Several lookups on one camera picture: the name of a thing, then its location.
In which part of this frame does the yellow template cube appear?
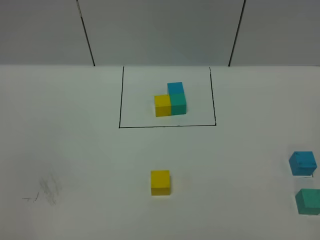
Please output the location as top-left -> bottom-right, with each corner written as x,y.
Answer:
154,94 -> 172,117

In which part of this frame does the green template cube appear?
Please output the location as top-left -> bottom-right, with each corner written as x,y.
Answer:
169,93 -> 187,116

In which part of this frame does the blue template cube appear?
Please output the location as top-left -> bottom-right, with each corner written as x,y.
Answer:
167,82 -> 185,95

